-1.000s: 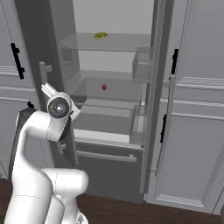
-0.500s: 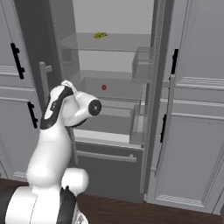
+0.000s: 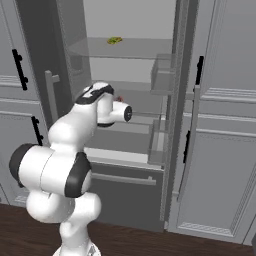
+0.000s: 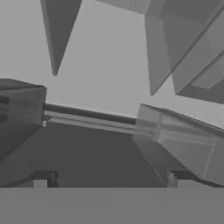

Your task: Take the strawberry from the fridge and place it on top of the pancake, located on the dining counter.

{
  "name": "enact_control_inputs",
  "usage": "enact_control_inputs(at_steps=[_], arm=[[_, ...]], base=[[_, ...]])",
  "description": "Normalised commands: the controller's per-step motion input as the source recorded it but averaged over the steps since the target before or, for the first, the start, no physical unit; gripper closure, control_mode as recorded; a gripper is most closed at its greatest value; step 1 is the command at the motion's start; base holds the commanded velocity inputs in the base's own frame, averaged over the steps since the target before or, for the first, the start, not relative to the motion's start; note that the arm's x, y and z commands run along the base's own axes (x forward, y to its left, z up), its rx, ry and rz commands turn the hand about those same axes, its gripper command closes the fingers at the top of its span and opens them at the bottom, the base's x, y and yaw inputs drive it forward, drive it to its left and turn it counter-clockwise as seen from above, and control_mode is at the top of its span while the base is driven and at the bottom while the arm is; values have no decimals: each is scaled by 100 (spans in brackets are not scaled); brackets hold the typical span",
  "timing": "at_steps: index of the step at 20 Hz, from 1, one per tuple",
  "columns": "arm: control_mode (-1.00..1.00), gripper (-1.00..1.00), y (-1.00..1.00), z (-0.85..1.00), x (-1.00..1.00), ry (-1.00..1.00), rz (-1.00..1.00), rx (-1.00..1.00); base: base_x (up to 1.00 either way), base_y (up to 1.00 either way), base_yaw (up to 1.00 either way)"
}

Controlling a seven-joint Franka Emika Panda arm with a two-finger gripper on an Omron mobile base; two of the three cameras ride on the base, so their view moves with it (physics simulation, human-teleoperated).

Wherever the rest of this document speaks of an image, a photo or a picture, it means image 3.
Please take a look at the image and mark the clear fridge crisper drawer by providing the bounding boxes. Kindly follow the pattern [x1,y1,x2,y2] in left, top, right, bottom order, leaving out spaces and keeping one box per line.
[84,123,158,165]

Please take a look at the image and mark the glass fridge shelf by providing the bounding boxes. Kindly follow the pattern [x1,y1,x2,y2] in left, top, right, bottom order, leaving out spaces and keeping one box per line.
[91,79,168,118]
[67,36,175,61]

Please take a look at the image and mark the clear fridge door bin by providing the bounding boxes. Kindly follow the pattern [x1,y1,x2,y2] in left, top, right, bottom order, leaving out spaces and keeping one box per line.
[147,118,170,167]
[149,53,176,96]

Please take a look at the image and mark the grey right fridge door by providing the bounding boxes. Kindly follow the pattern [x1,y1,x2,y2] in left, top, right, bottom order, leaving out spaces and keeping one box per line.
[159,0,201,232]

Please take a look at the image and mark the grey fridge door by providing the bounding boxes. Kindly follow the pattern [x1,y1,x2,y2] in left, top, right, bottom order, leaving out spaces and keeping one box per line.
[14,0,93,134]
[159,0,201,232]

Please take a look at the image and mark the grey fridge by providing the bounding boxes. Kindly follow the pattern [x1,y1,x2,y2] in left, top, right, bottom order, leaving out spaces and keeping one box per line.
[14,0,201,233]

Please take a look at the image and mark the grey left fridge door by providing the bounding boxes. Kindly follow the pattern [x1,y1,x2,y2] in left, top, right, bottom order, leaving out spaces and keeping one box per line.
[14,0,93,134]

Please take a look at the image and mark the grey freezer drawer front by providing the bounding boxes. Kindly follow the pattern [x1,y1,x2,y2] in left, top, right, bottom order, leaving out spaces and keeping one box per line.
[87,161,166,233]

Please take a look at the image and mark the yellow-green food item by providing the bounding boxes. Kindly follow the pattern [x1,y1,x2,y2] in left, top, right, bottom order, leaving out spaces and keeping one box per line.
[106,36,123,45]

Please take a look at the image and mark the grey cupboard door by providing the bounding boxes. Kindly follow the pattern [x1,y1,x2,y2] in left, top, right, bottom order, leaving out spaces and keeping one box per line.
[191,0,256,105]
[167,112,256,245]
[0,0,41,102]
[0,98,52,207]

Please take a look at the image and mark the grey freezer drawer handle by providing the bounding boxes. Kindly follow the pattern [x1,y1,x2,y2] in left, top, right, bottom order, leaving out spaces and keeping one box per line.
[91,172,157,187]

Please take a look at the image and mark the black cupboard handle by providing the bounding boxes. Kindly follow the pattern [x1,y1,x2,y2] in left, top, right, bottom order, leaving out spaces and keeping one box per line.
[11,48,30,92]
[30,115,45,147]
[182,129,192,165]
[194,55,205,87]

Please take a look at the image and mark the grey left fridge door handle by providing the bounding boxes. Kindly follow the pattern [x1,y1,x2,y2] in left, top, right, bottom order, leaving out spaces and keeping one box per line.
[44,69,61,132]

